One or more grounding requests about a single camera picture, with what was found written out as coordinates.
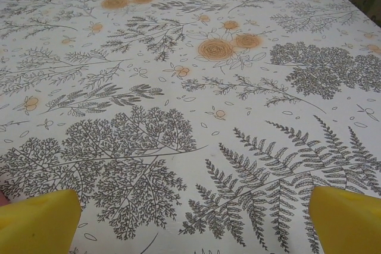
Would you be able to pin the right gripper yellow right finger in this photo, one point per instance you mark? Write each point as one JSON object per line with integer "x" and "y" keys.
{"x": 348, "y": 224}

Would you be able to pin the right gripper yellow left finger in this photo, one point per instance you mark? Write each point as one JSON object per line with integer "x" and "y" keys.
{"x": 38, "y": 227}

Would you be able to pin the floral patterned tablecloth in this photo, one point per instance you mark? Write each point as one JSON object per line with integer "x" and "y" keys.
{"x": 190, "y": 102}

